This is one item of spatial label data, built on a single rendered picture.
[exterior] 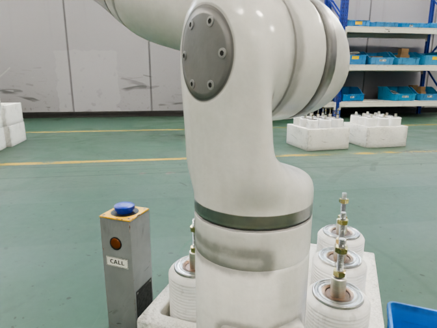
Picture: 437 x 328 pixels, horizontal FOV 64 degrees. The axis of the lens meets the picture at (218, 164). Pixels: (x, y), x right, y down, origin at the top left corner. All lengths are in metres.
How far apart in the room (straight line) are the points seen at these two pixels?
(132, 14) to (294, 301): 0.30
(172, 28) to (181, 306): 0.44
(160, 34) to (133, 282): 0.50
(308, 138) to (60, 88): 4.14
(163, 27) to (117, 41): 5.46
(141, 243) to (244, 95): 0.56
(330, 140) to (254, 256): 2.83
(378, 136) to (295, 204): 3.09
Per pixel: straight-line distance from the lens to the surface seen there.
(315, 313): 0.57
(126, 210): 0.70
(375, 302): 0.73
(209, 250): 0.26
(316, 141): 2.99
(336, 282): 0.58
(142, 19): 0.38
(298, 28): 0.23
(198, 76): 0.24
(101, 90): 5.85
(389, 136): 3.38
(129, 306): 0.78
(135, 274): 0.74
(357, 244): 0.78
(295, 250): 0.26
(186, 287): 0.61
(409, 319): 0.88
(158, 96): 5.76
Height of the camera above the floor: 0.57
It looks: 14 degrees down
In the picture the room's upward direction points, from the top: straight up
